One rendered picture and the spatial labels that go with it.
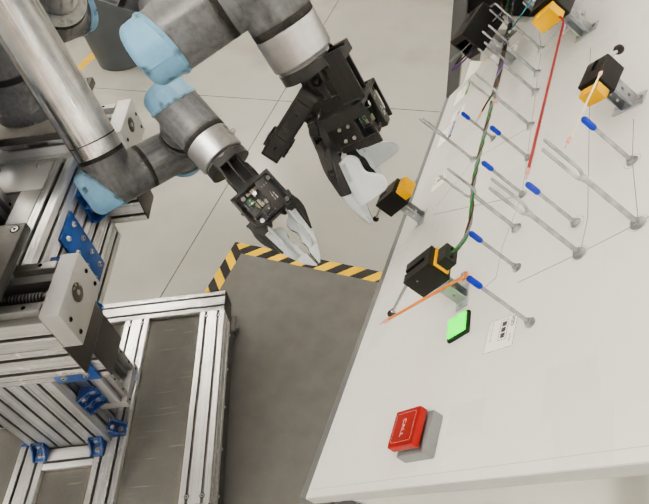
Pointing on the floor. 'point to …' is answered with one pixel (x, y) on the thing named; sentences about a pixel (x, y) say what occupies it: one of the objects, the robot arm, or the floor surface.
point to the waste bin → (110, 38)
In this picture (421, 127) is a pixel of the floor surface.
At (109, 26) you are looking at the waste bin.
